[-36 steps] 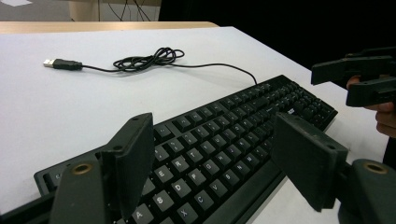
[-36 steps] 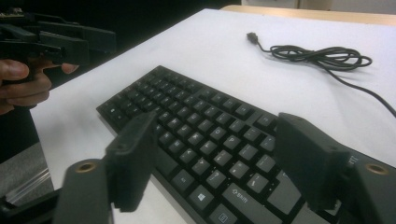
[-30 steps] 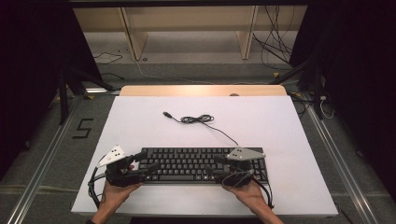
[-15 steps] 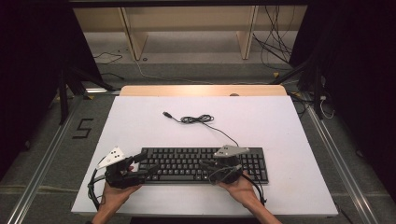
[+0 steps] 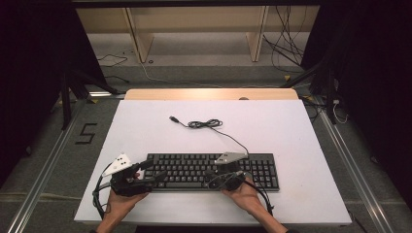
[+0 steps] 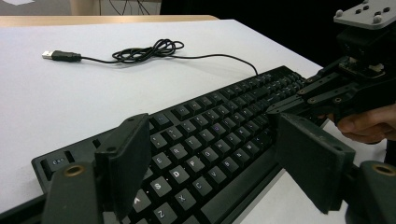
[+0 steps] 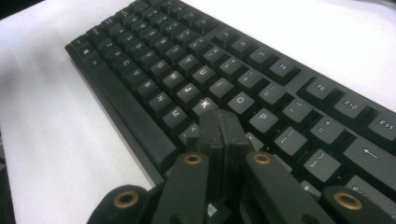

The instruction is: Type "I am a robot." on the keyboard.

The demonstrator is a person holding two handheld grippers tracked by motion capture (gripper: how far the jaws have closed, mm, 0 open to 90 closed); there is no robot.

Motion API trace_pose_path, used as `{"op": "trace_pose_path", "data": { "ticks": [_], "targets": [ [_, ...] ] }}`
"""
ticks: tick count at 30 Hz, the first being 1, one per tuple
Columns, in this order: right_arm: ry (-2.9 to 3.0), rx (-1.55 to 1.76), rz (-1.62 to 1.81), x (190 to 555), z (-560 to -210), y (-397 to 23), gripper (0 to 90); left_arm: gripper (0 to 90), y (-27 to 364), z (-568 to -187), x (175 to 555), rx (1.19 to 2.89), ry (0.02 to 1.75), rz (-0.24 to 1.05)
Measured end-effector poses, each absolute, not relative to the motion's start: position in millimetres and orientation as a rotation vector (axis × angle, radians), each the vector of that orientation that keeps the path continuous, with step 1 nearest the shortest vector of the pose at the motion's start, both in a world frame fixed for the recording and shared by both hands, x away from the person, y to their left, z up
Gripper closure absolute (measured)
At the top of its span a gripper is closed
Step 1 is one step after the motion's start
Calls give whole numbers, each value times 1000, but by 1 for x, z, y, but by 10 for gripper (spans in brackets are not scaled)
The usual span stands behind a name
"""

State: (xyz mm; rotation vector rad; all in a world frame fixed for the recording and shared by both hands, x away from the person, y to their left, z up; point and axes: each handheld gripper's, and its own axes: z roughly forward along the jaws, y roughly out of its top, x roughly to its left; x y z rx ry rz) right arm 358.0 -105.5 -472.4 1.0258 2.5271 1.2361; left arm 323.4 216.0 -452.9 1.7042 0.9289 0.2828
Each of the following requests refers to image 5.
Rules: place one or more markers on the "aluminium floor rail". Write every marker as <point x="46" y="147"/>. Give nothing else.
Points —
<point x="45" y="168"/>
<point x="353" y="168"/>

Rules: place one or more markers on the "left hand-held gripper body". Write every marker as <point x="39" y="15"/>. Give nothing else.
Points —
<point x="126" y="186"/>

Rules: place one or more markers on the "person's right hand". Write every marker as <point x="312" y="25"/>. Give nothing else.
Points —
<point x="244" y="199"/>

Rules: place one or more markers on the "black metal stand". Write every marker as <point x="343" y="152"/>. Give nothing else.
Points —
<point x="330" y="97"/>
<point x="66" y="103"/>

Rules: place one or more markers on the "white board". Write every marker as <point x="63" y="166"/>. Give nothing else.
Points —
<point x="265" y="129"/>

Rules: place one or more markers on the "person's left hand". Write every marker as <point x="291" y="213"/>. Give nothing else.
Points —
<point x="121" y="205"/>

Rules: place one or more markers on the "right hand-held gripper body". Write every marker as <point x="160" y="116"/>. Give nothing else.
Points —
<point x="228" y="179"/>

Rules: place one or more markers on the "black curtain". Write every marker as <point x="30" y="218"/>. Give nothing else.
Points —
<point x="372" y="81"/>
<point x="32" y="81"/>

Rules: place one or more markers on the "black keyboard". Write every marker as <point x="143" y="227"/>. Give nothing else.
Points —
<point x="184" y="171"/>

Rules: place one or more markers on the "beige wooden furniture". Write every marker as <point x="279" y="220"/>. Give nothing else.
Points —
<point x="194" y="19"/>

